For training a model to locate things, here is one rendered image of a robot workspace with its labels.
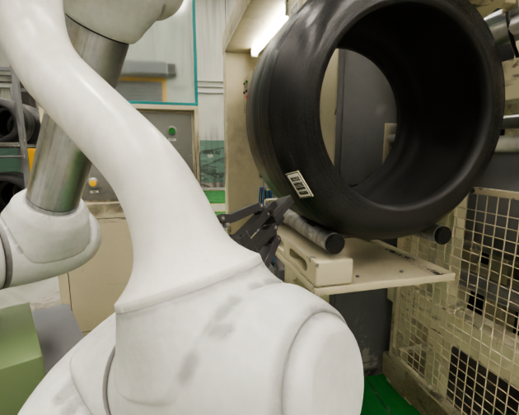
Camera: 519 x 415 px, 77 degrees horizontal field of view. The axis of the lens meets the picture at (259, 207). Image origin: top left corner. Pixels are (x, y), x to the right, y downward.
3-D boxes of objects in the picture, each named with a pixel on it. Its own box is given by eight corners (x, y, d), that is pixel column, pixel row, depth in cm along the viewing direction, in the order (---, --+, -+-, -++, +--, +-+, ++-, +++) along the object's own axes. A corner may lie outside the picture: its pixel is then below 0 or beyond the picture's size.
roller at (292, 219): (280, 223, 104) (274, 212, 102) (292, 216, 104) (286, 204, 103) (331, 258, 70) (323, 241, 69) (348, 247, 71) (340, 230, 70)
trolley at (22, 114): (29, 228, 467) (11, 87, 434) (77, 226, 480) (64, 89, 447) (-31, 257, 339) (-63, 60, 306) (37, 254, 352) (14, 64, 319)
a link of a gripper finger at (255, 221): (218, 259, 46) (212, 251, 45) (256, 217, 54) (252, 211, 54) (238, 257, 43) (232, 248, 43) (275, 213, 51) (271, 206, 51)
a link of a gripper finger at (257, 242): (240, 262, 44) (245, 271, 44) (279, 221, 52) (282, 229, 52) (221, 264, 46) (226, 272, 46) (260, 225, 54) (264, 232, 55)
